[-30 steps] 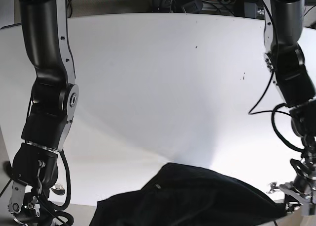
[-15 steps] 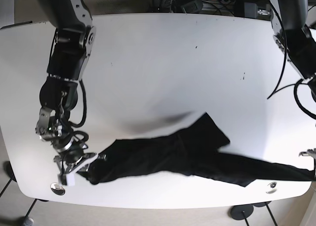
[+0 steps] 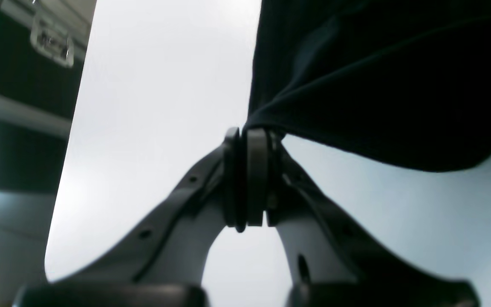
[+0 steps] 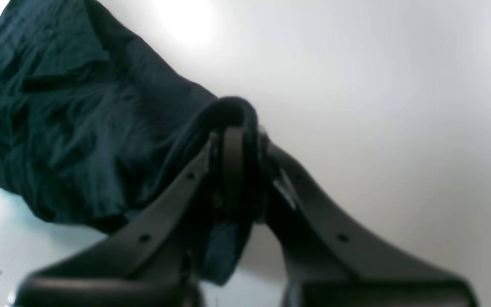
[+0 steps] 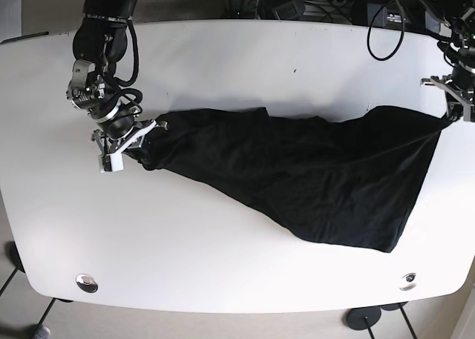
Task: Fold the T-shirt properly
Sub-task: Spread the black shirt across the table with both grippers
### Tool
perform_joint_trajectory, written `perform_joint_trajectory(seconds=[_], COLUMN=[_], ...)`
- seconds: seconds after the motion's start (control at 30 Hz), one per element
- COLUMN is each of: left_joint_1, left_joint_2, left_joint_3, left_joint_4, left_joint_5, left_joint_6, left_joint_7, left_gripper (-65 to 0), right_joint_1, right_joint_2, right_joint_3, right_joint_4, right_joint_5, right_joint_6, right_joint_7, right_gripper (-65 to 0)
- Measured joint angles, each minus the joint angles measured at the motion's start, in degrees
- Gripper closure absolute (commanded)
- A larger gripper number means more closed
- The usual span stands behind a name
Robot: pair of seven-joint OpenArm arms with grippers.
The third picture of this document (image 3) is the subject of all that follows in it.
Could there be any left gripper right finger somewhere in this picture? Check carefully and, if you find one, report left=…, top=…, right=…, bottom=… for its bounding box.
left=245, top=129, right=480, bottom=307

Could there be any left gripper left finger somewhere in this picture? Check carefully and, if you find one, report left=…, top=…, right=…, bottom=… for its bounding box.
left=13, top=127, right=246, bottom=307

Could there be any black T-shirt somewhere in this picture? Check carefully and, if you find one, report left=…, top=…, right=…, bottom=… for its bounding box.
left=244, top=0, right=491, bottom=172

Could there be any black equipment flight case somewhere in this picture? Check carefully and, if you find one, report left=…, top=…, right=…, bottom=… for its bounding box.
left=0, top=0, right=96, bottom=194

